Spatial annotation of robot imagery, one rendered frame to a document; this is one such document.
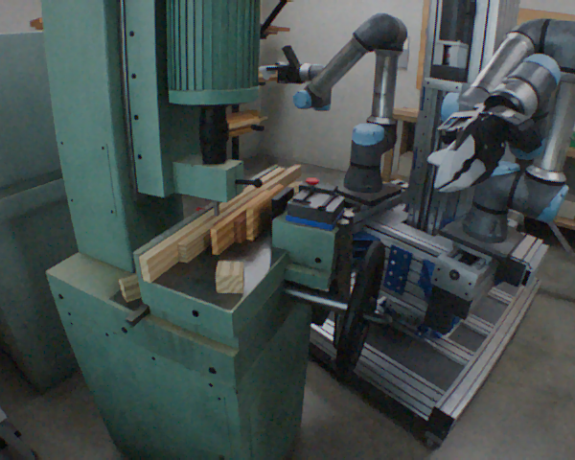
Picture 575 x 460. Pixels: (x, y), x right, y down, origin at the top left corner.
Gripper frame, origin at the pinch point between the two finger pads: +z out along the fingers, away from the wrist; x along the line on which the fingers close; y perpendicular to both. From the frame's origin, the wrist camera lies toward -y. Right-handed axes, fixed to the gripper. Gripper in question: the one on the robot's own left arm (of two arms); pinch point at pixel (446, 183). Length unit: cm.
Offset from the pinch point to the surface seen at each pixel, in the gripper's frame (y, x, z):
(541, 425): 25, -146, -22
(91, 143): 49, 35, 35
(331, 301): 26.9, -19.0, 17.6
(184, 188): 43, 15, 25
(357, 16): 292, 20, -231
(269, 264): 30.5, -5.3, 22.0
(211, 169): 36.9, 15.2, 18.9
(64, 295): 57, 13, 66
